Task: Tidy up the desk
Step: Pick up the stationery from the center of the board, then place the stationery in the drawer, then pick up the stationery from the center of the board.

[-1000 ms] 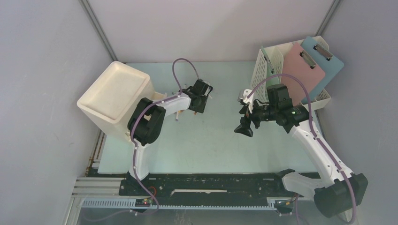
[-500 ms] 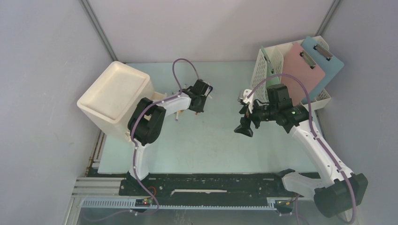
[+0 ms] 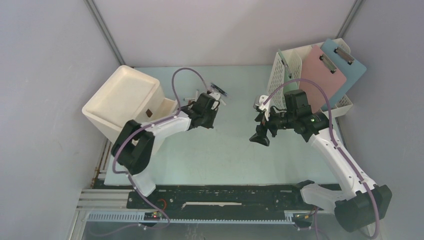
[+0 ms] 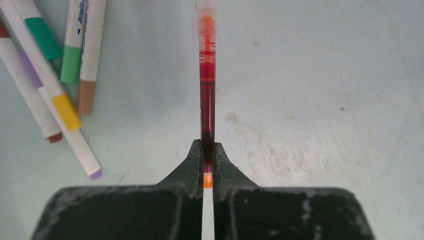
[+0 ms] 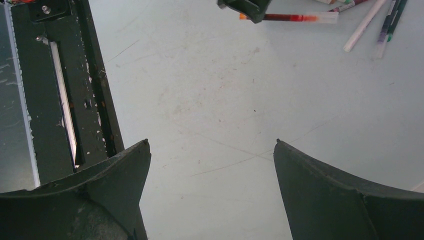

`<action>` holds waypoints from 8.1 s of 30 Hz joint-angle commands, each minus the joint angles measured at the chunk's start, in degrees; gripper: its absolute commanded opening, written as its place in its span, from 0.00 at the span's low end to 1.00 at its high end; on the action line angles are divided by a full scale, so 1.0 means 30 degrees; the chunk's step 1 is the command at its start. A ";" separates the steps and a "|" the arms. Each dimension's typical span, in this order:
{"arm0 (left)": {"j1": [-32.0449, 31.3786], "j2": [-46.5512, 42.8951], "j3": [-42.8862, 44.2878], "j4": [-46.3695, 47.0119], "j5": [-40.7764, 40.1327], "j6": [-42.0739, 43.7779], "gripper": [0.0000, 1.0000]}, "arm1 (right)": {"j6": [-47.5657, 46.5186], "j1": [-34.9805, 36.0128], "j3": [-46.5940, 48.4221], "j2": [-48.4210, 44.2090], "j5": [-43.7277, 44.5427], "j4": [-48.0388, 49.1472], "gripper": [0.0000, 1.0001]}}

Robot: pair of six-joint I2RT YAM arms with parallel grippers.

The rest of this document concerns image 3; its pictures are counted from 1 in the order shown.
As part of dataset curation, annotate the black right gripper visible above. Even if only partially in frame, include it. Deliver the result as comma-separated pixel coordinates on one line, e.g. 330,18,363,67
249,104,296,147

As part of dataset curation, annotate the green clipboard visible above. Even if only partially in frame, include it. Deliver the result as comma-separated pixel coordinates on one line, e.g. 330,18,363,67
278,49,302,83

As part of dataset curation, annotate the white drawer cabinet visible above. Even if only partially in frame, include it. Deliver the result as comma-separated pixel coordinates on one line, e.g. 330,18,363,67
82,65,177,143

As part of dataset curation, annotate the pink clipboard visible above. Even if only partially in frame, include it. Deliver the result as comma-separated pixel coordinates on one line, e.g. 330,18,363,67
299,46,346,113

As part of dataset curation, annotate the blue clipboard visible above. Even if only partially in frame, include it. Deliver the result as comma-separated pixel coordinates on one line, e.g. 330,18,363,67
320,39,367,107

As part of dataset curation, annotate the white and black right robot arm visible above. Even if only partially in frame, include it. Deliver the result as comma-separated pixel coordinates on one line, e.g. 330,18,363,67
249,90,393,233

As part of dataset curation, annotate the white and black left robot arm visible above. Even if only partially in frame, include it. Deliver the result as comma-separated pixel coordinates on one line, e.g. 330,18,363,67
111,91,221,208

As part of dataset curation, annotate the white marker green cap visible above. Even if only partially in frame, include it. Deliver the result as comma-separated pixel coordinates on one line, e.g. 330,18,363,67
183,98,196,102

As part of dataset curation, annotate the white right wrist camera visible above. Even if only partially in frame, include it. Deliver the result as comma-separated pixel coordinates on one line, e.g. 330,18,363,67
253,95,270,121

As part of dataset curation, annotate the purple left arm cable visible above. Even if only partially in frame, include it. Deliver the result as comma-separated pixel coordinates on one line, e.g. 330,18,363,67
111,67,213,231

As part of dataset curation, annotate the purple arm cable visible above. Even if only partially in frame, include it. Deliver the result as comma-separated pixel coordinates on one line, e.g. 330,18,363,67
264,78,380,240
111,67,213,231

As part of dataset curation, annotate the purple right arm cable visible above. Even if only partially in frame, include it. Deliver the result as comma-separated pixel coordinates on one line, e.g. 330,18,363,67
264,78,380,240

